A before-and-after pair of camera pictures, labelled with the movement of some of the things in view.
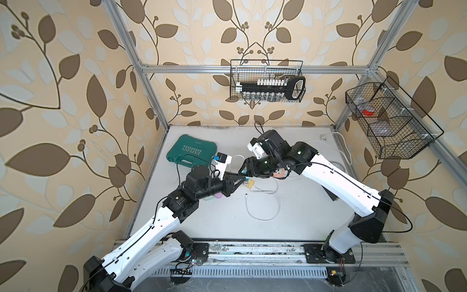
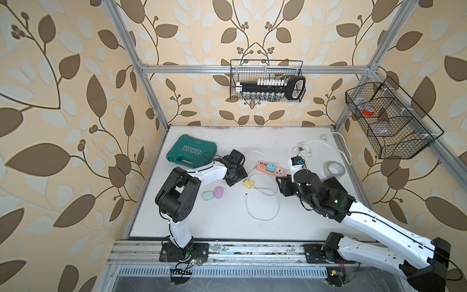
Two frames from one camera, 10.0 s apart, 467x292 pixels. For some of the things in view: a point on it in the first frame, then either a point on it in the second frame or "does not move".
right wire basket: x=397 y=126 does not move
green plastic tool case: x=189 y=151 does not move
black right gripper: x=252 y=168 -> x=284 y=185
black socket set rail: x=272 y=90 does not move
